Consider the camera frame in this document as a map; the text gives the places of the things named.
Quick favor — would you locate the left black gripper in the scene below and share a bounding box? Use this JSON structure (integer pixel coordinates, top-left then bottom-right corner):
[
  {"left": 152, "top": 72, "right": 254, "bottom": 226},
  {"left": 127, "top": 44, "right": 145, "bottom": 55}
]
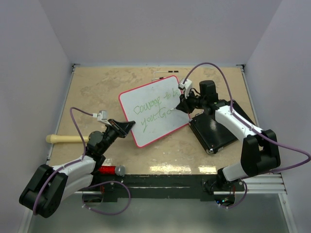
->
[{"left": 100, "top": 119, "right": 135, "bottom": 154}]

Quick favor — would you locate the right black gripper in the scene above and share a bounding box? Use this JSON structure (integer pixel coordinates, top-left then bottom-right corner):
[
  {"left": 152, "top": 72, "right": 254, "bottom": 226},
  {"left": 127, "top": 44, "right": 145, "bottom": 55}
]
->
[{"left": 176, "top": 89, "right": 207, "bottom": 114}]

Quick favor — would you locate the pink framed whiteboard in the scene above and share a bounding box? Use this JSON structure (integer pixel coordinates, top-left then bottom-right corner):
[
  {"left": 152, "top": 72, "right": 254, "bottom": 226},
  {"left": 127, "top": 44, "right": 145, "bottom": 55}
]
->
[{"left": 119, "top": 75, "right": 190, "bottom": 148}]

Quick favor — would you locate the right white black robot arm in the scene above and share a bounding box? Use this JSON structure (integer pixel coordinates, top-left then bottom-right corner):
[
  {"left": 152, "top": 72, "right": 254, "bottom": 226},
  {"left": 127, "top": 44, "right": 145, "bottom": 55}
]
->
[{"left": 176, "top": 79, "right": 280, "bottom": 191}]

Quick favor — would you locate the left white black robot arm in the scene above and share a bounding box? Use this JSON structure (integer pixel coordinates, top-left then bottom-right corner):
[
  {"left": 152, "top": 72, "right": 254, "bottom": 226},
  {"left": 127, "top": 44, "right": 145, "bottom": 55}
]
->
[{"left": 19, "top": 119, "right": 135, "bottom": 218}]

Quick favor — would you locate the black hard case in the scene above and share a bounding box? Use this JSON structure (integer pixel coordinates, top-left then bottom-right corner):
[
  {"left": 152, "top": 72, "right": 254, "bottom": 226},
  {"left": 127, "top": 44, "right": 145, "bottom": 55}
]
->
[{"left": 189, "top": 98, "right": 258, "bottom": 154}]

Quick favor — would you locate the red cylinder with grey cap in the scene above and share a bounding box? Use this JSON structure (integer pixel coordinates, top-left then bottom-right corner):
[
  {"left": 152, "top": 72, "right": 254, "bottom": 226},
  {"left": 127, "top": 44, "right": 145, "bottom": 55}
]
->
[{"left": 98, "top": 166, "right": 125, "bottom": 176}]

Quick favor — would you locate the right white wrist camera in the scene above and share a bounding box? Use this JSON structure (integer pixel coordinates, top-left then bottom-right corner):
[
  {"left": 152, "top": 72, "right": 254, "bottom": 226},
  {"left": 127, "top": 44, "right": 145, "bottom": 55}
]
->
[{"left": 178, "top": 79, "right": 192, "bottom": 99}]

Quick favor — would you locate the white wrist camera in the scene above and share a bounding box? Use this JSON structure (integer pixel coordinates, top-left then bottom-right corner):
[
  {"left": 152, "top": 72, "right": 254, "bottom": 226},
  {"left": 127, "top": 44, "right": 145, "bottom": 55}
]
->
[
  {"left": 97, "top": 110, "right": 107, "bottom": 123},
  {"left": 178, "top": 79, "right": 192, "bottom": 99}
]

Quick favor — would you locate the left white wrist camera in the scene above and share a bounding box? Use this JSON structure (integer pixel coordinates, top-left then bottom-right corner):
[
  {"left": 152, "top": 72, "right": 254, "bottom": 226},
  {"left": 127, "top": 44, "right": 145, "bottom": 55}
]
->
[{"left": 97, "top": 110, "right": 107, "bottom": 123}]

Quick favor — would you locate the wire whiteboard stand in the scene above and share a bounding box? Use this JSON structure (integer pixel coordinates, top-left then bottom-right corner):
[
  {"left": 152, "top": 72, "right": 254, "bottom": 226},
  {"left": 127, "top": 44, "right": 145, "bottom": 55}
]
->
[{"left": 151, "top": 70, "right": 179, "bottom": 82}]

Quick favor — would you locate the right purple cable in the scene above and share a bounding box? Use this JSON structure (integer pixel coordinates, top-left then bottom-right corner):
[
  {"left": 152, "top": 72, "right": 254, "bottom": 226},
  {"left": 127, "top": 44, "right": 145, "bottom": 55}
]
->
[{"left": 182, "top": 62, "right": 311, "bottom": 209}]

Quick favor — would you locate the wooden pestle handle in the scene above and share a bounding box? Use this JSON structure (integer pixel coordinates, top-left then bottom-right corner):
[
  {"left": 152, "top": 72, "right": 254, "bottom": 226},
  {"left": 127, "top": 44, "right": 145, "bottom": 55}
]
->
[{"left": 46, "top": 134, "right": 89, "bottom": 144}]

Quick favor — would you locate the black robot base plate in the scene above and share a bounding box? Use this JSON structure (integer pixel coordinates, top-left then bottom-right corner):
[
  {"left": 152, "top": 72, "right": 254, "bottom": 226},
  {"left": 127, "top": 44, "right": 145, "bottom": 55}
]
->
[{"left": 82, "top": 174, "right": 245, "bottom": 202}]

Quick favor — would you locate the aluminium rail frame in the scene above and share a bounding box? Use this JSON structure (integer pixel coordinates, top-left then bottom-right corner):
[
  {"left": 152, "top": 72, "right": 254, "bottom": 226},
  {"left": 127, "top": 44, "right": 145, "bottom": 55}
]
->
[{"left": 24, "top": 66, "right": 291, "bottom": 233}]

